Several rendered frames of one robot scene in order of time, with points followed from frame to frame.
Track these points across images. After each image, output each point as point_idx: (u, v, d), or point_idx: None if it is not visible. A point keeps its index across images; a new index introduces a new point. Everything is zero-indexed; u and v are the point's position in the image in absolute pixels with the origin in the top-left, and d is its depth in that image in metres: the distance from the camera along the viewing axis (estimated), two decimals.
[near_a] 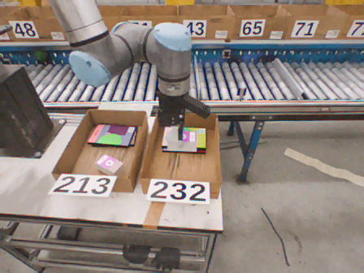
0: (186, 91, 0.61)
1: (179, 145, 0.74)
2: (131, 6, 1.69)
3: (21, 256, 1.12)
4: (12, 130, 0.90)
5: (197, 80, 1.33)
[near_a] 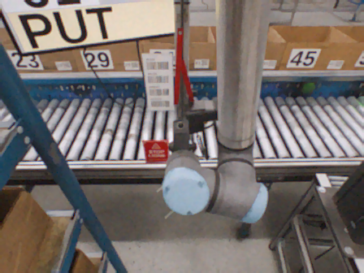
0: (193, 153, 0.57)
1: None
2: (335, 27, 1.41)
3: None
4: None
5: None
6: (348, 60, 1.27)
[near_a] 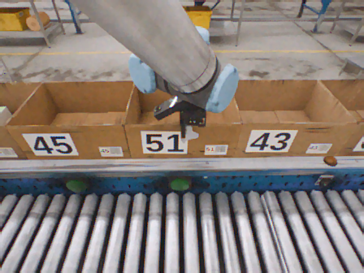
0: None
1: None
2: None
3: None
4: None
5: None
6: (129, 146, 0.79)
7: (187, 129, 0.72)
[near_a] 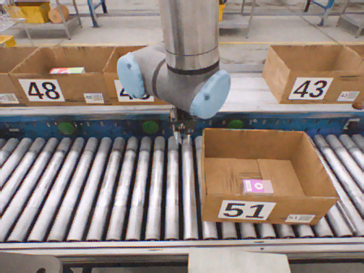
0: None
1: None
2: (211, 131, 0.86)
3: None
4: None
5: (337, 203, 0.82)
6: (204, 211, 0.72)
7: None
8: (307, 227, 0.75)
